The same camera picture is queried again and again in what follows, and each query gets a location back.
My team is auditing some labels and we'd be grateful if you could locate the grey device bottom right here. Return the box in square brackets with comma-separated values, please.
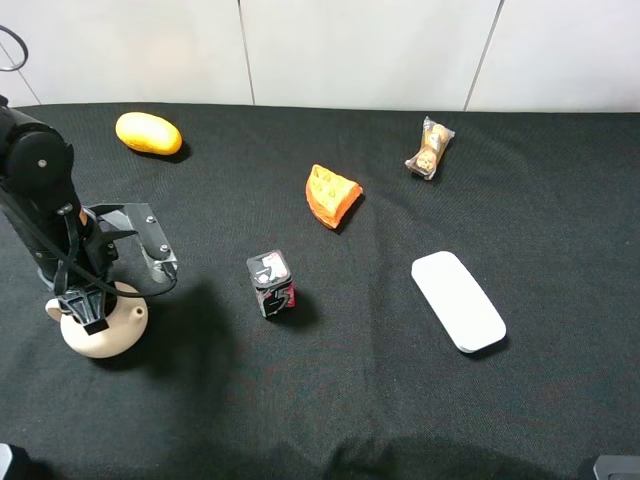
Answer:
[593, 455, 640, 480]

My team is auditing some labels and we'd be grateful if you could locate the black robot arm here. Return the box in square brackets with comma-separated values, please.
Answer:
[1, 98, 178, 334]

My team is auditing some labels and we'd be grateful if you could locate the cream ceramic teapot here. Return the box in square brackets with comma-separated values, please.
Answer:
[45, 292, 148, 359]

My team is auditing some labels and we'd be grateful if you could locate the orange waffle slice toy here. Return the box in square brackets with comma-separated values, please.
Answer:
[305, 164, 363, 229]

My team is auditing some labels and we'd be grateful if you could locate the wrapped cookie packet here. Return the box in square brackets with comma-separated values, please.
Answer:
[404, 116, 455, 181]

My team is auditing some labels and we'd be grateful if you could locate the grey device bottom left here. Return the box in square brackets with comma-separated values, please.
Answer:
[0, 443, 14, 480]

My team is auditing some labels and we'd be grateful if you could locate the yellow mango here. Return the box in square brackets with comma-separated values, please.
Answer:
[115, 112, 183, 156]

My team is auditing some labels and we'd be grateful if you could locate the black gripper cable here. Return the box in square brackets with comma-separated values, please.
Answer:
[0, 199, 177, 300]

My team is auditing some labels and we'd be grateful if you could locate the black tablecloth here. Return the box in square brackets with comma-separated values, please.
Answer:
[1, 104, 639, 479]

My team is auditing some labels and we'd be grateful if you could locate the grey device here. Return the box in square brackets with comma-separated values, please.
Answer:
[593, 455, 640, 480]
[0, 443, 14, 480]

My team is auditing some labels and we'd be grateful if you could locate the white oblong case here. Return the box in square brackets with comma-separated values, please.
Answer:
[411, 251, 507, 354]

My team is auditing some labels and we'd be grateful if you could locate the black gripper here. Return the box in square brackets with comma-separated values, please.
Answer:
[53, 202, 178, 335]

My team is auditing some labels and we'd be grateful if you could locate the black red gum box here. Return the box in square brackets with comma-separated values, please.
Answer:
[246, 249, 296, 319]

